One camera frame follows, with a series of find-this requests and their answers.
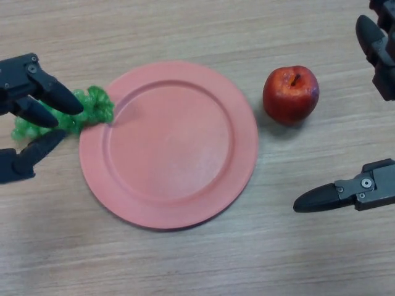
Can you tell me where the red apple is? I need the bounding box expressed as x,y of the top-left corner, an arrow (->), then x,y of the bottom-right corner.
262,65 -> 320,126

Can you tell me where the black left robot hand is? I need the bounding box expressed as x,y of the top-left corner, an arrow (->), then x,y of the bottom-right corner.
0,52 -> 85,186

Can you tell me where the green grape bunch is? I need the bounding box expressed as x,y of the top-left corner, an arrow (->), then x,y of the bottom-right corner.
10,86 -> 115,144

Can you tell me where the pink round plate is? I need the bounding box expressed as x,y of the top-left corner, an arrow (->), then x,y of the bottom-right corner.
78,60 -> 259,231

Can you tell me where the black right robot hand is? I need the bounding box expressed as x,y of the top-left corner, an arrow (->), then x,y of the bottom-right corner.
293,0 -> 395,213

